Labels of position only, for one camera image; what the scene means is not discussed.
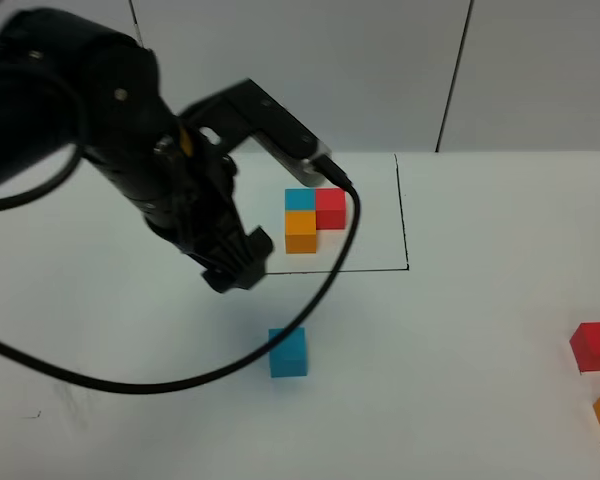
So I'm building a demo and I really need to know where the template blue cube block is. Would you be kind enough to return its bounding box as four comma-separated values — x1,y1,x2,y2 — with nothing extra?
284,188,316,212

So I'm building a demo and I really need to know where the template red cube block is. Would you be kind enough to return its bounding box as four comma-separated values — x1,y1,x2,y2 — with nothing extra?
315,188,346,230

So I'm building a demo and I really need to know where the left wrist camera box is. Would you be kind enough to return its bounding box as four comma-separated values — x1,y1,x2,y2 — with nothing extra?
180,79,331,188

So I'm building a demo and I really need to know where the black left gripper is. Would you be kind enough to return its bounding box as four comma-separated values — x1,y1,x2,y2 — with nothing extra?
142,127,273,294

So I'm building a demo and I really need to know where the black left camera cable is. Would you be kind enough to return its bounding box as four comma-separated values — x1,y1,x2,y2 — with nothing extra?
0,155,362,396

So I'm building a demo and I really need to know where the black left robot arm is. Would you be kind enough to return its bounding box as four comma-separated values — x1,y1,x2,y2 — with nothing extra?
0,8,273,293

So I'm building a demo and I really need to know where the template orange cube block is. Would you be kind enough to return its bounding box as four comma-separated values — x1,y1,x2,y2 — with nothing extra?
285,210,317,254

